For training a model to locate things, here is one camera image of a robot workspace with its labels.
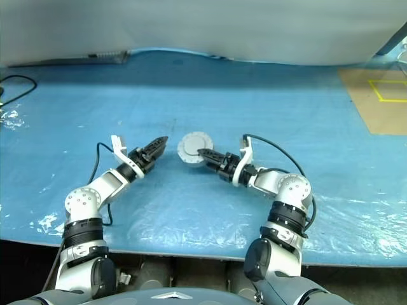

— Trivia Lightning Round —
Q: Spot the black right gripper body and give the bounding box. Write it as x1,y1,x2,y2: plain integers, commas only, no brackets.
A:
216,152,243,184

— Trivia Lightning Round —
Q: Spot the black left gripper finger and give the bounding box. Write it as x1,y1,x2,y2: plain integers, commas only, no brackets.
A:
144,135,169,156
147,144,167,166

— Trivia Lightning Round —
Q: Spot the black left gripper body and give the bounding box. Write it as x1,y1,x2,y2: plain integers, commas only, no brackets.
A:
127,147,157,176

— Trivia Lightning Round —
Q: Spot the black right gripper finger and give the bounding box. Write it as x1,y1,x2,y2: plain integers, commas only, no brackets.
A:
204,156,224,173
197,147,226,162

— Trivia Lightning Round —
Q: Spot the grey round motor lid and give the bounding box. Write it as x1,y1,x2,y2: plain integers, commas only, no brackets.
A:
176,132,214,165

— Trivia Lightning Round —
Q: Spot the blue plastic table sheet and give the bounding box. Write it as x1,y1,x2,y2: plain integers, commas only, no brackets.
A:
0,47,407,268

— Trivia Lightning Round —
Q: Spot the dark grey rounded shape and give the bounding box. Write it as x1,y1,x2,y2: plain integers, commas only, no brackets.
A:
139,260,174,292

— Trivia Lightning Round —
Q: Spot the white cloth backdrop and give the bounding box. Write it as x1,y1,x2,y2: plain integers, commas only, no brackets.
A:
0,0,407,68

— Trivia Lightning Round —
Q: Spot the grey robot torso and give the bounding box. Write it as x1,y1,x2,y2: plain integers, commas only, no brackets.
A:
9,285,350,305

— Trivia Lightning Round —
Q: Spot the brown cardboard sheet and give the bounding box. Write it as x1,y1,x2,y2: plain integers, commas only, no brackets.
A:
337,67,407,136

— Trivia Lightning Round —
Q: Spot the yellow tape square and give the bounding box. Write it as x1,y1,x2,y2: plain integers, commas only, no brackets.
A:
368,79,407,102

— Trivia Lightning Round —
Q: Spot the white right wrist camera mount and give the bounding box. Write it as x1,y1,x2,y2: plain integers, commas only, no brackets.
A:
231,135,255,187

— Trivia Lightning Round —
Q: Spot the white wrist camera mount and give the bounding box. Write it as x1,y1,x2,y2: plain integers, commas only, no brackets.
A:
231,135,255,187
110,135,146,179

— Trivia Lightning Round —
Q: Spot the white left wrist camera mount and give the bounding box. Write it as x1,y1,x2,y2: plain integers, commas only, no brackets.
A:
110,135,146,179

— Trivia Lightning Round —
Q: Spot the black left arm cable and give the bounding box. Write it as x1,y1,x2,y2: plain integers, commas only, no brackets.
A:
90,142,115,227

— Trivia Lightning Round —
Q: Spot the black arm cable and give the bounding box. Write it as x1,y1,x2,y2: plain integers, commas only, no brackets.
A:
90,142,115,227
243,134,318,239

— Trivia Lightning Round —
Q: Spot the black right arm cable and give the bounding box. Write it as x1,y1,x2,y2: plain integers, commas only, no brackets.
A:
243,134,318,239

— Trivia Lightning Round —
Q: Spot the silver metal rail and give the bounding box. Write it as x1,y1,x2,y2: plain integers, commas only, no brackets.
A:
8,50,130,68

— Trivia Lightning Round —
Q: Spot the thin black cable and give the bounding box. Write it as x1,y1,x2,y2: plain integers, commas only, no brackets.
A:
0,74,38,107

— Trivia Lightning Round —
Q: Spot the blue-grey metal frame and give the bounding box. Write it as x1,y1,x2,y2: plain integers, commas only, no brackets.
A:
370,24,407,69

